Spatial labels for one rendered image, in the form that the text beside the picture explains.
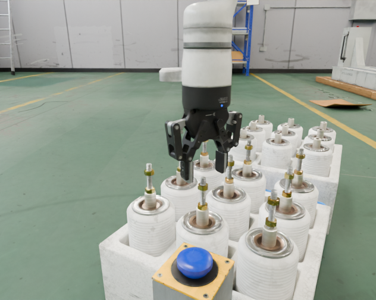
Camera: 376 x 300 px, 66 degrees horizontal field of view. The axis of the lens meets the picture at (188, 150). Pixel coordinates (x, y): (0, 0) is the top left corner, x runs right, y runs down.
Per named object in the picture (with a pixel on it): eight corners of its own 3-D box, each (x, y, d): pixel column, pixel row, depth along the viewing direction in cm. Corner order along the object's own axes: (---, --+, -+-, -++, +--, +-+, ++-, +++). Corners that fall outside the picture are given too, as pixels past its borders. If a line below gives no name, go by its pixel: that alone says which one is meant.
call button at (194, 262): (218, 266, 33) (218, 252, 33) (201, 290, 30) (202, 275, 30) (188, 255, 35) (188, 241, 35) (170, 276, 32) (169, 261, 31)
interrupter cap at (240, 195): (214, 186, 66) (214, 183, 66) (247, 190, 65) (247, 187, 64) (207, 202, 60) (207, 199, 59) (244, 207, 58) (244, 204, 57)
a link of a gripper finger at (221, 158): (223, 154, 49) (222, 174, 50) (226, 153, 49) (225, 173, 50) (215, 150, 50) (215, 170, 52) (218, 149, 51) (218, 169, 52)
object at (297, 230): (257, 261, 69) (264, 193, 62) (300, 274, 65) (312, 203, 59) (248, 291, 60) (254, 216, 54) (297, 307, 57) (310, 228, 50)
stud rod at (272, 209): (265, 232, 46) (269, 190, 44) (268, 230, 47) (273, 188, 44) (270, 235, 45) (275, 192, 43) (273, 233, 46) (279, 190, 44)
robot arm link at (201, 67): (201, 78, 52) (201, 41, 50) (246, 84, 44) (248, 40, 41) (156, 81, 48) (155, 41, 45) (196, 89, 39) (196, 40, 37)
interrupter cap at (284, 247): (298, 262, 43) (298, 258, 43) (247, 258, 44) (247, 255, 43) (287, 231, 50) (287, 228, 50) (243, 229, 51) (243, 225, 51)
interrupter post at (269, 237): (277, 249, 46) (279, 231, 45) (262, 248, 46) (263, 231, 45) (274, 240, 48) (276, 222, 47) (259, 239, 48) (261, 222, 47)
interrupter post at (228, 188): (223, 192, 63) (224, 178, 62) (234, 194, 63) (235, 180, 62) (222, 197, 61) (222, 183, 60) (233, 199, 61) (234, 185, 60)
